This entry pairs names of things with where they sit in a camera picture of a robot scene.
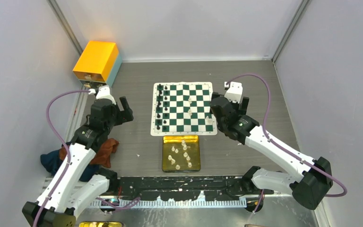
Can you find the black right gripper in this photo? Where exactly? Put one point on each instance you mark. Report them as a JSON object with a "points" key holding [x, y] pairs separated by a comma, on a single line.
{"points": [[241, 109]]}

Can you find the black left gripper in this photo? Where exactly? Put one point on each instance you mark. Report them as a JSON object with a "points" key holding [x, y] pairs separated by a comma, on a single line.
{"points": [[125, 116]]}

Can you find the yellow transparent tray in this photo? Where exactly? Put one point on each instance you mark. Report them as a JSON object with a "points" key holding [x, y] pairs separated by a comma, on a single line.
{"points": [[181, 154]]}

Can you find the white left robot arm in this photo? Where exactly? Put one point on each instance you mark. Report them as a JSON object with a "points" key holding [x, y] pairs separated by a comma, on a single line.
{"points": [[59, 205]]}

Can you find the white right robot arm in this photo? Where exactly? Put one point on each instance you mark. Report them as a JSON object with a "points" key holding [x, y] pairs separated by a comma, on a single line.
{"points": [[300, 177]]}

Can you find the green white chess board mat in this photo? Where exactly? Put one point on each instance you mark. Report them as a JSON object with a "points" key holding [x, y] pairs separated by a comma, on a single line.
{"points": [[179, 122]]}

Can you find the orange cloth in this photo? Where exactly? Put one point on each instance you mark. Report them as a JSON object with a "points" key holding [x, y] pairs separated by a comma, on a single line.
{"points": [[106, 153]]}

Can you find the yellow teal drawer box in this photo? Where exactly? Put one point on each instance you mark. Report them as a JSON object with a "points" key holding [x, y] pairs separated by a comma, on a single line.
{"points": [[98, 64]]}

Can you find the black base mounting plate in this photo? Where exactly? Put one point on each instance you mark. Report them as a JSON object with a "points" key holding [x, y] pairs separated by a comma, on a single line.
{"points": [[183, 188]]}

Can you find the dark blue cloth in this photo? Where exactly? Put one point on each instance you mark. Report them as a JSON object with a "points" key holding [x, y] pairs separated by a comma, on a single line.
{"points": [[52, 162]]}

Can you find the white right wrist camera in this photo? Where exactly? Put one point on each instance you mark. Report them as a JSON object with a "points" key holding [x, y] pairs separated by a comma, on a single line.
{"points": [[233, 92]]}

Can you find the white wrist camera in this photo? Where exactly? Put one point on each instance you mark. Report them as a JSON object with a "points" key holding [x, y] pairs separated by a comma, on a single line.
{"points": [[103, 92], [233, 92]]}

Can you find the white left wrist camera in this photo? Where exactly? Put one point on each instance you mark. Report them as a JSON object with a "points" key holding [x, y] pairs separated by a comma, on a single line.
{"points": [[103, 92]]}

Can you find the aluminium frame rail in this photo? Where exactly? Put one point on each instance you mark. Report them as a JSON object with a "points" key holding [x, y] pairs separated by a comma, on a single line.
{"points": [[242, 202]]}

